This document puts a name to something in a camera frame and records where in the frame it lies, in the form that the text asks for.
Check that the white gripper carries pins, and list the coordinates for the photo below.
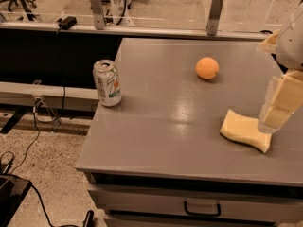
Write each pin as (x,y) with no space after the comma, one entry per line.
(292,49)

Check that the orange fruit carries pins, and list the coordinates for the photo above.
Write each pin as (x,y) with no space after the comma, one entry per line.
(207,68)

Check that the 7up soda can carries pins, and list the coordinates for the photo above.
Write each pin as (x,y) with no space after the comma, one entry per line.
(106,79)

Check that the yellow sponge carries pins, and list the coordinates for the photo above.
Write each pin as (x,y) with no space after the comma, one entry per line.
(243,129)

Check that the black power adapter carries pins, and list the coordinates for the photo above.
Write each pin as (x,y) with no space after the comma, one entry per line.
(67,22)

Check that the black box on floor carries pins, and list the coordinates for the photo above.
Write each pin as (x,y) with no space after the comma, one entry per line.
(13,190)

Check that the right metal bracket post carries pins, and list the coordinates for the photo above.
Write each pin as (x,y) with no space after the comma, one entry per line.
(214,17)

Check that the metal bracket post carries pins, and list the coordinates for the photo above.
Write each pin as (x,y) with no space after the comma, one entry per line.
(214,17)
(97,9)

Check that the left metal bracket post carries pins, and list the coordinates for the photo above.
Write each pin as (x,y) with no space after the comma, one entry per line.
(97,9)

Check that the grey drawer with handle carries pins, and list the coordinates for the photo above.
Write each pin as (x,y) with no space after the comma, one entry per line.
(172,203)

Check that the grey metal rail beam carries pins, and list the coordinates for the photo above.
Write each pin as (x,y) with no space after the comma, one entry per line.
(79,99)

